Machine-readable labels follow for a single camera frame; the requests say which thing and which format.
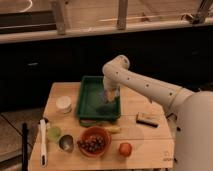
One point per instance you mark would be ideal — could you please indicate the white lidded jar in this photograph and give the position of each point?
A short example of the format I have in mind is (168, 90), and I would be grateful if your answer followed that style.
(63, 104)

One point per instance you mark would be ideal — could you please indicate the black pole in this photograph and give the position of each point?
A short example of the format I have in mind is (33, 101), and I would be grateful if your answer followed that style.
(24, 147)

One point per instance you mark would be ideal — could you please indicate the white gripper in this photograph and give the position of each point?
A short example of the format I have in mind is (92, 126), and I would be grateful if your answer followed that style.
(110, 85)

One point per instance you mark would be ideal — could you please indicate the green cup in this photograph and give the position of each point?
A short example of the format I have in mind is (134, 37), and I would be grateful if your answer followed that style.
(54, 134)

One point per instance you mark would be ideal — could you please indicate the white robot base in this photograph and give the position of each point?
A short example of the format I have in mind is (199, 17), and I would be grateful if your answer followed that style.
(194, 137)

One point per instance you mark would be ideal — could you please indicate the orange bowl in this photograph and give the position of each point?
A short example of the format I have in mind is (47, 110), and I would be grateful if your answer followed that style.
(95, 131)

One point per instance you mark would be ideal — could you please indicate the white dish brush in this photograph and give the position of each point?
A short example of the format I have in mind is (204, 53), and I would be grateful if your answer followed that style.
(43, 143)

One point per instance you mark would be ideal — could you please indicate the orange fruit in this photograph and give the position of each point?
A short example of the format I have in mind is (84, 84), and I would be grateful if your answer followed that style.
(125, 149)

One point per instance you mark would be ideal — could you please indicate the green plastic tray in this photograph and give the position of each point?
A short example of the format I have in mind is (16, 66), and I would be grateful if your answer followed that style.
(91, 104)

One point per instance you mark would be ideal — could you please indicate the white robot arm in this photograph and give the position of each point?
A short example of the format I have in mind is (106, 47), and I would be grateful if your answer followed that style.
(116, 73)

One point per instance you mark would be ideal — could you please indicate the dark grapes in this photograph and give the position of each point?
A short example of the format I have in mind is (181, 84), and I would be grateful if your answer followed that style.
(92, 144)

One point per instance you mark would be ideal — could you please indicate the yellow banana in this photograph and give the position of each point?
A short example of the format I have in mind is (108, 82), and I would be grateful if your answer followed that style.
(113, 129)

